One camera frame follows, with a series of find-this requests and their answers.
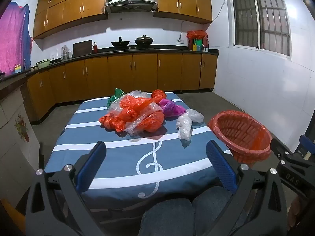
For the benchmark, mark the green box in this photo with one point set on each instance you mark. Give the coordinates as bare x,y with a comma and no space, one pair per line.
196,45

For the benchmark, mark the person's right leg in jeans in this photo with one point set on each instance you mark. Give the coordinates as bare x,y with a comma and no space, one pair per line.
214,201

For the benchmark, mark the yellow bottle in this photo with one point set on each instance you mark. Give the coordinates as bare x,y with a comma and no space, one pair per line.
17,69

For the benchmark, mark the dark cutting board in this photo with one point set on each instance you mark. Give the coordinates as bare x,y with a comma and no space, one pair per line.
82,48

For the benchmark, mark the person's left leg in jeans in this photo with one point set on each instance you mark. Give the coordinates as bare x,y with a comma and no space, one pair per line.
167,216

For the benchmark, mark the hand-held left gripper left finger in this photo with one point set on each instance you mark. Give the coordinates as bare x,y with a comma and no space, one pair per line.
91,162

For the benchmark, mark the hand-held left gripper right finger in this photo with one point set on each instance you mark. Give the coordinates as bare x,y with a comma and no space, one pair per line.
221,167

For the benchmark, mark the black kitchen countertop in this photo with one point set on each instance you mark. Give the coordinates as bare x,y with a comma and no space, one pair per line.
160,48

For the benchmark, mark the wooden wall cabinets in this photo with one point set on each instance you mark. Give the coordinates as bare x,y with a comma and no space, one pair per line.
71,7

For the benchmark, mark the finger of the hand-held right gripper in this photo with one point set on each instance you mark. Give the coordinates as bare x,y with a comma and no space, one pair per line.
307,147
279,151

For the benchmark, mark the barred window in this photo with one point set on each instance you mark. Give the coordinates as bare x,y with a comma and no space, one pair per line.
260,19

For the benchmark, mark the clear plastic bag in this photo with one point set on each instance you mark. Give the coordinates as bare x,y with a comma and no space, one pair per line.
137,94
145,118

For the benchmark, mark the white cabinet with flower decal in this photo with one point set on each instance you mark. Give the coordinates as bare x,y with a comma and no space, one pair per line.
14,140

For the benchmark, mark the translucent white plastic bag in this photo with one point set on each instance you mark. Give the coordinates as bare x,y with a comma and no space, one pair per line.
184,127
195,115

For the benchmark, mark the person's right hand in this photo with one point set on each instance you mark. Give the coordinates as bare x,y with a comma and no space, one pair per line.
295,211

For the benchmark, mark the black pot with lid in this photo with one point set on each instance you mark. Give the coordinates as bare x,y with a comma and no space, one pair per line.
144,40

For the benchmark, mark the red bottle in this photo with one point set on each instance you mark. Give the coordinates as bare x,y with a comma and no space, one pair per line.
95,48

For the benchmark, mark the pink and blue hanging cloth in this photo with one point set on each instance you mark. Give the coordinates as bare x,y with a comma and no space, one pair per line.
13,36

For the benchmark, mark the large orange plastic bag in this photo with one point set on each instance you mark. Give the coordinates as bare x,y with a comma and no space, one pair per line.
133,103

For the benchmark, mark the green basin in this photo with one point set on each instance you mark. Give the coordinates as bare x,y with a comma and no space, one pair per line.
43,63

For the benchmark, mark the white wall outlet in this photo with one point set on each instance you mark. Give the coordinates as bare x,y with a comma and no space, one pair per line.
180,41

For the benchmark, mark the person's leg in jeans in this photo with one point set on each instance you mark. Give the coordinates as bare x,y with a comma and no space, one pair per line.
167,216
214,201

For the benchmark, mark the purple plastic bag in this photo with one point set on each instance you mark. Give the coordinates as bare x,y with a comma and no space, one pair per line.
169,108

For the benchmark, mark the clear glass jar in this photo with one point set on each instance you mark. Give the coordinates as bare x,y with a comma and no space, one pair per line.
66,54

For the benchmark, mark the red plastic bag on goods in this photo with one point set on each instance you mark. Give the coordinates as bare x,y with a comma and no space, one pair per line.
196,34

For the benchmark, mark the small orange plastic bag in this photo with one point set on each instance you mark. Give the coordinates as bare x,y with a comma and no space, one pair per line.
158,94

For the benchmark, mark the orange plastic basket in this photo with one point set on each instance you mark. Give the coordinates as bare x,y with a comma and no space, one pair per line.
242,150

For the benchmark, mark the blue white striped tablecloth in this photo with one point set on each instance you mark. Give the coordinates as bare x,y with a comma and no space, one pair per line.
123,157

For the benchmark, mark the black wok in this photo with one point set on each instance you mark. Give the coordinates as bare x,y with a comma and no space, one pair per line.
120,43

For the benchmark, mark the green plastic bag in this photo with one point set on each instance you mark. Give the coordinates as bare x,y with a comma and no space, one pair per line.
117,94

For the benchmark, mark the wooden base cabinets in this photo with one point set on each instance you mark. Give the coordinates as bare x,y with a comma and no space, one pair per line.
145,71

